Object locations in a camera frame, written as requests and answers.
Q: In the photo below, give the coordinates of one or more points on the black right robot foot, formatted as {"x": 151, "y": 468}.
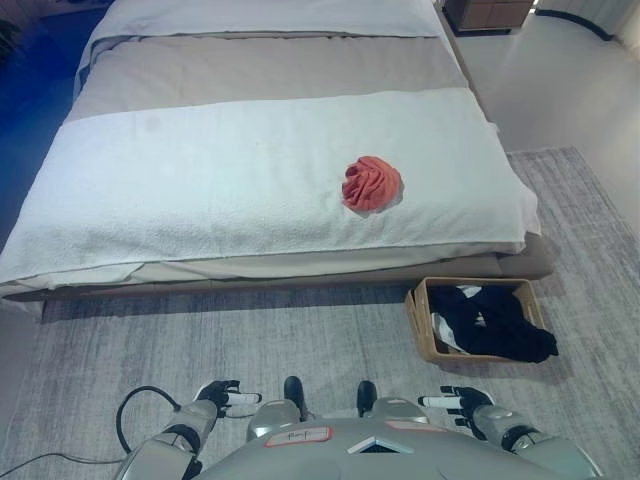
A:
{"x": 366, "y": 392}

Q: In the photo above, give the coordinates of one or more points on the black robot foot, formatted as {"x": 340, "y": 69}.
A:
{"x": 366, "y": 392}
{"x": 294, "y": 390}

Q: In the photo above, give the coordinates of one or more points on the white smooth bed cover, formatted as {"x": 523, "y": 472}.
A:
{"x": 250, "y": 15}

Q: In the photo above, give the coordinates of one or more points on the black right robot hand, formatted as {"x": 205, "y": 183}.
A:
{"x": 472, "y": 397}

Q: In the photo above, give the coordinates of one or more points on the grey rug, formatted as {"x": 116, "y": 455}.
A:
{"x": 150, "y": 340}

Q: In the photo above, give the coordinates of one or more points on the wicker laundry basket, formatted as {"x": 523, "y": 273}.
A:
{"x": 420, "y": 330}

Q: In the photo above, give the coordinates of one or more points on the silver right robot leg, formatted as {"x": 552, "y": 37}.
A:
{"x": 400, "y": 407}

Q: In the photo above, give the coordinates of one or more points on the wooden nightstand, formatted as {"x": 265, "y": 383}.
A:
{"x": 485, "y": 12}

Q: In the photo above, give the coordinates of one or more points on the red crumpled cloth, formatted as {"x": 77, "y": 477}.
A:
{"x": 372, "y": 185}

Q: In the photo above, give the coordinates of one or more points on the blue floor mat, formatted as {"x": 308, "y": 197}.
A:
{"x": 30, "y": 125}

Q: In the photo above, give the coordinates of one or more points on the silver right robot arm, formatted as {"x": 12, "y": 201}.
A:
{"x": 525, "y": 440}

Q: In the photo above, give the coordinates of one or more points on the black garment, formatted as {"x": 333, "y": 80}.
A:
{"x": 490, "y": 320}

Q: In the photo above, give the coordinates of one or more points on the white garment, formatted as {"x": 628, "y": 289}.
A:
{"x": 445, "y": 330}

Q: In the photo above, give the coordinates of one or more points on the silver robot leg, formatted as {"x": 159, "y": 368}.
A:
{"x": 400, "y": 407}
{"x": 275, "y": 415}

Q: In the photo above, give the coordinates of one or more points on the silver left robot leg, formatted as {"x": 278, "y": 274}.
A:
{"x": 275, "y": 415}

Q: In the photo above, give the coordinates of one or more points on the black left robot foot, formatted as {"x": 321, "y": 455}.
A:
{"x": 294, "y": 390}

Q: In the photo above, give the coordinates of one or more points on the white terry blanket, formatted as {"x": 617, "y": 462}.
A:
{"x": 200, "y": 190}

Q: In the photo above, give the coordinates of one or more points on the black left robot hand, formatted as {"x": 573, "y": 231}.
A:
{"x": 220, "y": 392}

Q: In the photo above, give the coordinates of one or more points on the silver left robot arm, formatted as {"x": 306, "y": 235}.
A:
{"x": 170, "y": 440}

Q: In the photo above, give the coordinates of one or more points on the black curved base strip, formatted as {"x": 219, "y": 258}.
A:
{"x": 590, "y": 25}

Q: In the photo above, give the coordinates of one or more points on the silver robot torso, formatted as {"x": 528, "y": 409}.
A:
{"x": 350, "y": 460}

